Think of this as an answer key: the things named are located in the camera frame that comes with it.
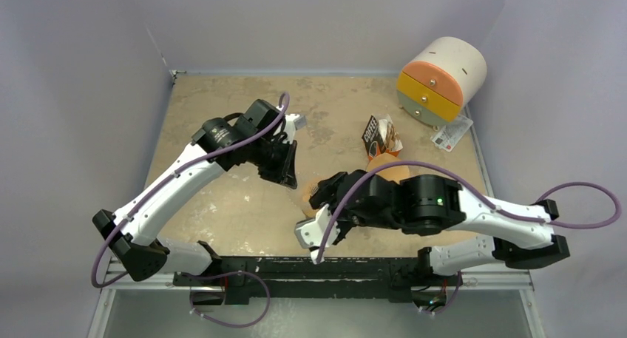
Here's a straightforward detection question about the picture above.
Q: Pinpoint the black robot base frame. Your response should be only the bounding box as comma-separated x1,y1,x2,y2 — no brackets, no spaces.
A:
173,249,462,309

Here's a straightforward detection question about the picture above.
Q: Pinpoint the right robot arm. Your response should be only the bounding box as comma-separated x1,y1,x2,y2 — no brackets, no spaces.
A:
294,170,570,284

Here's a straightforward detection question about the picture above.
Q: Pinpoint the paper leaflet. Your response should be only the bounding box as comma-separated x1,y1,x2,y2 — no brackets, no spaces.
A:
430,115,474,152

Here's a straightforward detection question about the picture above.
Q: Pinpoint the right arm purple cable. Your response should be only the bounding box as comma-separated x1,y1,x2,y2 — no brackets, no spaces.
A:
311,160,622,266

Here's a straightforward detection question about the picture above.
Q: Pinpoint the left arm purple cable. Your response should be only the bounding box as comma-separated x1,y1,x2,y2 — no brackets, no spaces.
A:
91,91,291,288

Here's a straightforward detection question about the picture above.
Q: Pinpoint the round drawer organizer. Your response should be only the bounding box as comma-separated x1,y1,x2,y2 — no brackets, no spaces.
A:
396,36,487,127

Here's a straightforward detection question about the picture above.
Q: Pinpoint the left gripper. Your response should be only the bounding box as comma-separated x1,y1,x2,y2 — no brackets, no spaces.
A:
248,135,297,188

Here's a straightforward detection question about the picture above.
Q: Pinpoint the light bamboo dripper stand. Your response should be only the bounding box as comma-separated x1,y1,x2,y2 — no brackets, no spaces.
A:
296,177,323,218

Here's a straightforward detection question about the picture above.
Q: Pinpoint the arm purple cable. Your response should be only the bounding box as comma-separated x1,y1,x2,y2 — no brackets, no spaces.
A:
91,91,291,288
311,160,622,266

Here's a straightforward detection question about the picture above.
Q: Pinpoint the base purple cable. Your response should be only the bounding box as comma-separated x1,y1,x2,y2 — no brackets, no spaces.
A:
189,271,271,330

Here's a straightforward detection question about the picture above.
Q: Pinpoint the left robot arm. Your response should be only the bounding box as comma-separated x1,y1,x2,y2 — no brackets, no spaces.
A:
92,93,306,285

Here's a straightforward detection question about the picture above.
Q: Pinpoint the coffee paper filter box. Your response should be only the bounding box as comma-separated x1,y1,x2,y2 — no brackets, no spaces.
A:
362,114,403,160

